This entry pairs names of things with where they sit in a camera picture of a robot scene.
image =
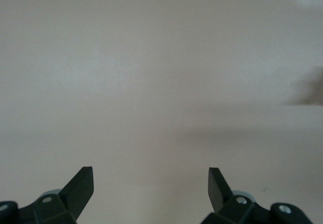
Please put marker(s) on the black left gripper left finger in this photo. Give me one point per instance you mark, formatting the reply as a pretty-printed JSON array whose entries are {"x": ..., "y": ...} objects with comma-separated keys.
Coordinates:
[{"x": 78, "y": 191}]

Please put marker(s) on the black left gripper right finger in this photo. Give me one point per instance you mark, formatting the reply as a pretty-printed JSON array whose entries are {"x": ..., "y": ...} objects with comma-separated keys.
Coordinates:
[{"x": 218, "y": 193}]

